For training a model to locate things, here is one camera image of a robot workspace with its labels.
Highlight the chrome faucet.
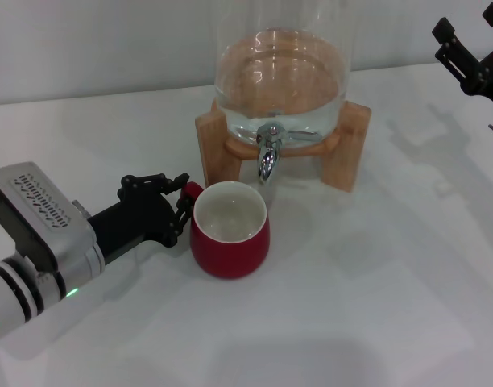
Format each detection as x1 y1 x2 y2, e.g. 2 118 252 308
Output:
255 123 288 185

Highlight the red ceramic cup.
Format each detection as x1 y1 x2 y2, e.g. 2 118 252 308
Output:
180 181 271 280

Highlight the glass water dispenser jar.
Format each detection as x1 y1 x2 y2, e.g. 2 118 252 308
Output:
213 0 357 146

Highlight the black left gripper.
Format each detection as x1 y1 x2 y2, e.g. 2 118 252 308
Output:
87 172 200 265

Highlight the wooden dispenser stand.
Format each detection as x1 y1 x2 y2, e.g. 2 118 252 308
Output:
194 98 371 194

